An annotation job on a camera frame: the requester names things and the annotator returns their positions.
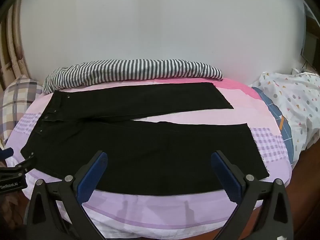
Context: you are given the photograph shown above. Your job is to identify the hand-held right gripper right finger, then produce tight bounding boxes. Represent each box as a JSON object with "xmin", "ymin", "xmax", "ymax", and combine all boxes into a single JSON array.
[{"xmin": 210, "ymin": 150, "xmax": 294, "ymax": 240}]

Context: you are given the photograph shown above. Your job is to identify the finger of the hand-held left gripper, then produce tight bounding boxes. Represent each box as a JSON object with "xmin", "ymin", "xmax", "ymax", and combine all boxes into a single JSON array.
[
  {"xmin": 11, "ymin": 155, "xmax": 37, "ymax": 174},
  {"xmin": 0, "ymin": 148, "xmax": 14, "ymax": 161}
]

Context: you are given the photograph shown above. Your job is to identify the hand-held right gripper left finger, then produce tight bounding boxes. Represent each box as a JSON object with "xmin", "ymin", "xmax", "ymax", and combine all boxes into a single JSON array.
[{"xmin": 24, "ymin": 150, "xmax": 109, "ymax": 240}]

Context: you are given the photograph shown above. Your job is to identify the black pants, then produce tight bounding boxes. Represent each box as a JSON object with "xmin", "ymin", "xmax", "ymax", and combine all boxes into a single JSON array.
[{"xmin": 20, "ymin": 82, "xmax": 270, "ymax": 197}]

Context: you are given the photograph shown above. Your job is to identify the plaid pillow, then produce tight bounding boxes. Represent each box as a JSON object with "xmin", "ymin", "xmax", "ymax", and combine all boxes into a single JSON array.
[{"xmin": 0, "ymin": 74, "xmax": 44, "ymax": 143}]

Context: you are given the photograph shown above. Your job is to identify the pink purple patchwork bed sheet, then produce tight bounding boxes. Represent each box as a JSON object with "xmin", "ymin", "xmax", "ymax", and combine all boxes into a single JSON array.
[{"xmin": 5, "ymin": 76, "xmax": 293, "ymax": 233}]

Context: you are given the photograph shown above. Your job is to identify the blue checked cloth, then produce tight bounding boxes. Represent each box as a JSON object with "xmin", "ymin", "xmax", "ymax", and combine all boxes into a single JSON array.
[{"xmin": 251, "ymin": 87, "xmax": 294, "ymax": 166}]

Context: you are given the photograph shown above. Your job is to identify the white quilt with coloured shapes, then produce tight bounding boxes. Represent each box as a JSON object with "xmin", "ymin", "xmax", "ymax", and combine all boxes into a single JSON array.
[{"xmin": 250, "ymin": 71, "xmax": 320, "ymax": 156}]

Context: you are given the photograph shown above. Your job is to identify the beige patterned curtain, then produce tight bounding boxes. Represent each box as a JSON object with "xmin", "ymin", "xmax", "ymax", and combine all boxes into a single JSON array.
[{"xmin": 0, "ymin": 0, "xmax": 32, "ymax": 90}]

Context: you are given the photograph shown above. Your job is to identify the striped grey white blanket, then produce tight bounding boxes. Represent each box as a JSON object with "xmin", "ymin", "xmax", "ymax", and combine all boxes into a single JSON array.
[{"xmin": 43, "ymin": 59, "xmax": 223, "ymax": 93}]

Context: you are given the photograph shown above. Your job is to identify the dark flat screen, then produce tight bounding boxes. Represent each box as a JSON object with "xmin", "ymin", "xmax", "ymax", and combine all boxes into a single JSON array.
[{"xmin": 300, "ymin": 2, "xmax": 320, "ymax": 68}]

